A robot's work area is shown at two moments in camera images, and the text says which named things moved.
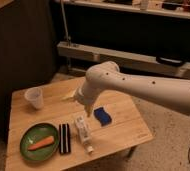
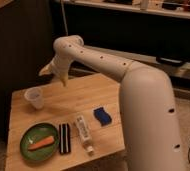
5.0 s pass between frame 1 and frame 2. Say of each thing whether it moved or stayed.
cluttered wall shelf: stayed
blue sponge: stayed
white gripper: moved
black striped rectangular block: stayed
